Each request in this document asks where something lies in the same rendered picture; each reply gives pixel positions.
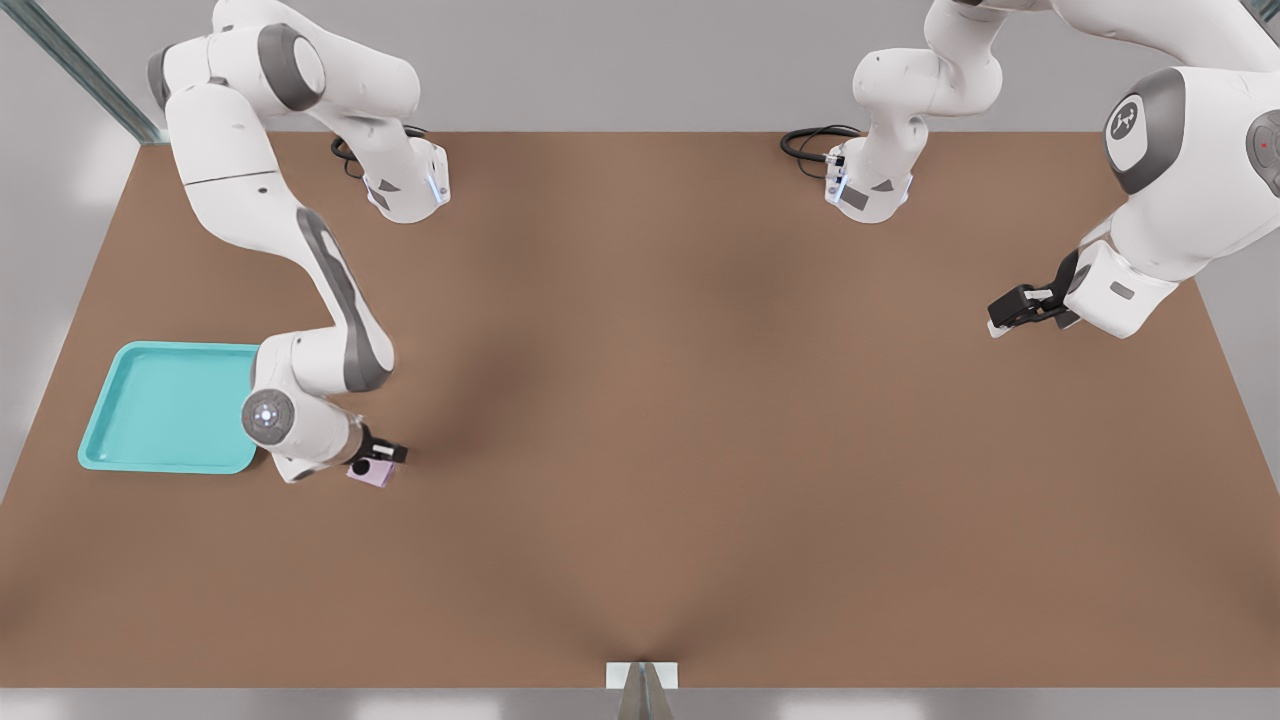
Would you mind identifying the pale blue-green tray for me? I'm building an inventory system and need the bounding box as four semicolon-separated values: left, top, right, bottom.
78;341;263;475

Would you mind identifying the black cable loop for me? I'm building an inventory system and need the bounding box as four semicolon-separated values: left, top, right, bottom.
780;125;865;182
331;124;429;182

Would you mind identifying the silver frame post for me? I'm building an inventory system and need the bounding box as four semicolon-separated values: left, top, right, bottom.
3;0;163;145
606;661;679;720

